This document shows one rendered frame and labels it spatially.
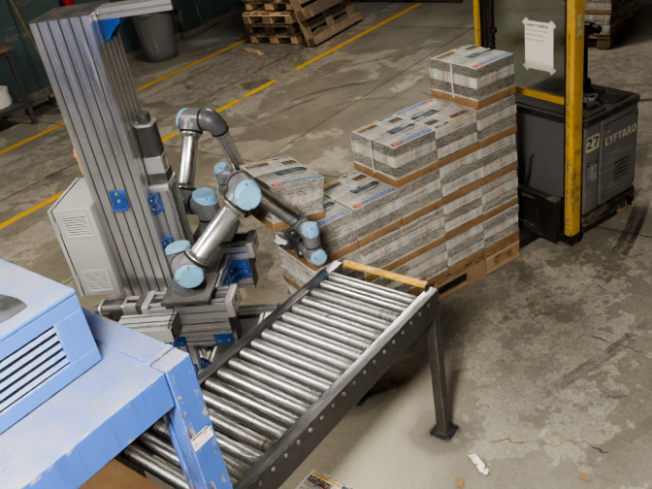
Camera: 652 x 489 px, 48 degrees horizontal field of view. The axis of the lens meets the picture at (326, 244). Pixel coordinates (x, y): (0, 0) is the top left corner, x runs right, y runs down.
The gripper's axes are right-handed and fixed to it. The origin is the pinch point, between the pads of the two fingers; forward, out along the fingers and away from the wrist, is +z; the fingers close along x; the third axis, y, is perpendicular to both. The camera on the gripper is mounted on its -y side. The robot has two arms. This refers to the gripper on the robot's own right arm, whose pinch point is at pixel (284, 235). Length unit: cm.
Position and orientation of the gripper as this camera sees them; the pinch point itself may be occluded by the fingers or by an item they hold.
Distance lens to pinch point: 353.8
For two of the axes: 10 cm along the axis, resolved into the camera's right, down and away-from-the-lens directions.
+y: -3.4, -7.4, -5.8
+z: -5.3, -3.6, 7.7
